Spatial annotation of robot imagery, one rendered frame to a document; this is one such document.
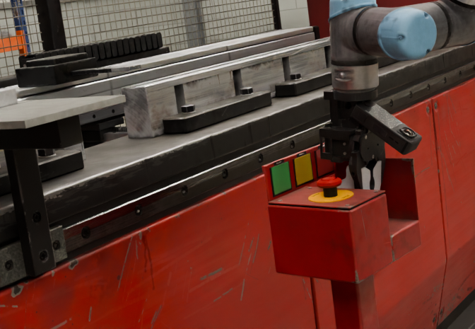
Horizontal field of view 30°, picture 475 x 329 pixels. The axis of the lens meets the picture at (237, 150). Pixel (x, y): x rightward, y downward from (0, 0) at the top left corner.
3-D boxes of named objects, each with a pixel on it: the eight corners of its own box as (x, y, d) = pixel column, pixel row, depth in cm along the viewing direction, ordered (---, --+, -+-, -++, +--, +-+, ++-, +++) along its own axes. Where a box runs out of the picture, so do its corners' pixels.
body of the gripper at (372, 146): (344, 153, 153) (342, 83, 150) (388, 158, 148) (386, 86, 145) (319, 163, 147) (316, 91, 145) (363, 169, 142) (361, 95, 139)
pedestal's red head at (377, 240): (358, 284, 134) (345, 168, 130) (275, 273, 144) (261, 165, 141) (422, 245, 148) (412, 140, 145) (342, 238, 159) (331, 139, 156)
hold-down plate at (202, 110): (186, 134, 161) (184, 117, 160) (163, 134, 164) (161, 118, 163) (272, 104, 185) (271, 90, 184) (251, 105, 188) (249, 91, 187)
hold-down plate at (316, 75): (296, 96, 193) (295, 83, 192) (276, 97, 196) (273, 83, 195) (358, 76, 217) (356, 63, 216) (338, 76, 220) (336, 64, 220)
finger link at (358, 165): (363, 187, 148) (362, 136, 146) (372, 188, 147) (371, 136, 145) (348, 194, 144) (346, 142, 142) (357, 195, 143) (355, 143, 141)
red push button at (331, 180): (334, 204, 137) (331, 181, 137) (313, 202, 140) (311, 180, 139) (348, 197, 140) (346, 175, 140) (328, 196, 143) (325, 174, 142)
